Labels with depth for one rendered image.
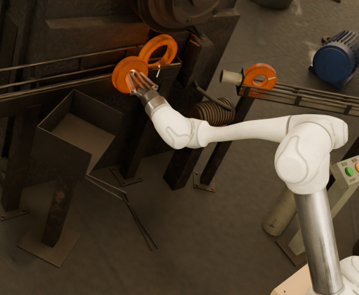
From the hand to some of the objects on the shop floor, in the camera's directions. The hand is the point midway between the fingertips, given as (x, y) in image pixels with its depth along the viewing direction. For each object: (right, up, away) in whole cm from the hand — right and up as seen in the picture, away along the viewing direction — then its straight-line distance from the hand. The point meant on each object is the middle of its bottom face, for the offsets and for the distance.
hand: (128, 68), depth 224 cm
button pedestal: (+80, -83, +63) cm, 131 cm away
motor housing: (+20, -49, +70) cm, 88 cm away
